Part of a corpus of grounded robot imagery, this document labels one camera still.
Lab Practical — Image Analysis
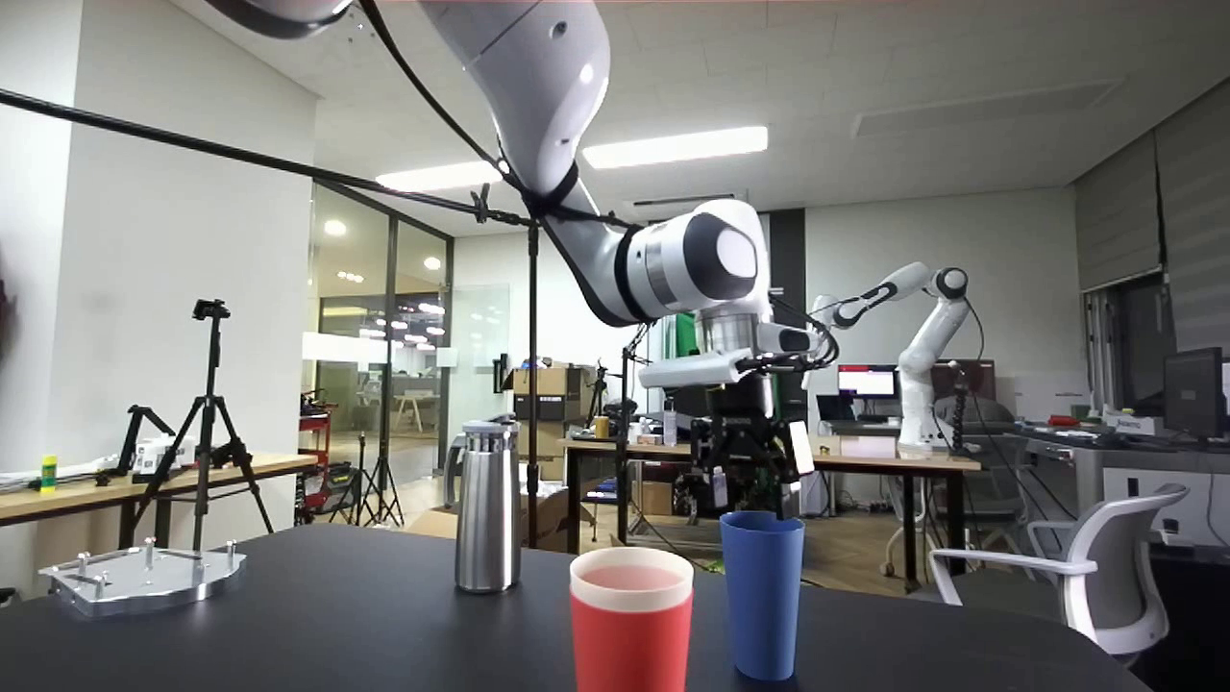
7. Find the clear plastic tray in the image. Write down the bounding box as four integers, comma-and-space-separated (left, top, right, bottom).
37, 536, 249, 610

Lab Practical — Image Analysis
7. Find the small lit background screen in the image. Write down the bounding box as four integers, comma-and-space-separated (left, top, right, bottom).
835, 361, 903, 405

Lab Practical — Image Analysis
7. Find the rectangular ceiling light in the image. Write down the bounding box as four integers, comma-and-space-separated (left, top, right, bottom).
580, 118, 771, 176
373, 158, 513, 200

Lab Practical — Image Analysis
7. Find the small black tripod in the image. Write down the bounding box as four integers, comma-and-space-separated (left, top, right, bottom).
96, 400, 181, 490

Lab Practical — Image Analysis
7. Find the stacked brown cardboard box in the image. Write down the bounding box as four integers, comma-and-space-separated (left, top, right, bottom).
507, 361, 609, 432

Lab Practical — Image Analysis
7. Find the orange plastic cup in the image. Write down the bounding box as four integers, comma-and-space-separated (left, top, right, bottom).
566, 547, 701, 692

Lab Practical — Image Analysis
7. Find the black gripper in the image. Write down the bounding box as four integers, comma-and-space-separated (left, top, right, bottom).
666, 370, 821, 520

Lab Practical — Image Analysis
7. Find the black camera tripod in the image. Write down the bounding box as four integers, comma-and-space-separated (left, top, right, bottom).
120, 297, 278, 552

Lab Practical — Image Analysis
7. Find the black overhead boom pole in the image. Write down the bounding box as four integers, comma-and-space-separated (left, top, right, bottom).
0, 85, 645, 237

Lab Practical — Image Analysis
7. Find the white office chair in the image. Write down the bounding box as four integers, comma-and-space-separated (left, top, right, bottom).
928, 490, 1193, 661

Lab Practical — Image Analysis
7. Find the long wooden side table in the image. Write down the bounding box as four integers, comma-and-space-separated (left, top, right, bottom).
0, 446, 327, 531

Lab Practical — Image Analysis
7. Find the black vertical stand pole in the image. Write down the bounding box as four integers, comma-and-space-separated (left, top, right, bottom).
524, 218, 546, 552

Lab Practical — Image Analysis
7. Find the dark computer monitor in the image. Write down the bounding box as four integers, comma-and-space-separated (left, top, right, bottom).
1162, 344, 1230, 443

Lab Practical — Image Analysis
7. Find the wooden desk with black legs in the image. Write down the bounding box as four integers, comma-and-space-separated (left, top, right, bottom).
557, 432, 987, 597

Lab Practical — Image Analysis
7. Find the blue plastic cup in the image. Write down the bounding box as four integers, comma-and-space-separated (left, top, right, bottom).
715, 508, 812, 688

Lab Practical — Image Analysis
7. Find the stainless steel thermos flask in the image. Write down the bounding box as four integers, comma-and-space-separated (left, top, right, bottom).
450, 414, 524, 600

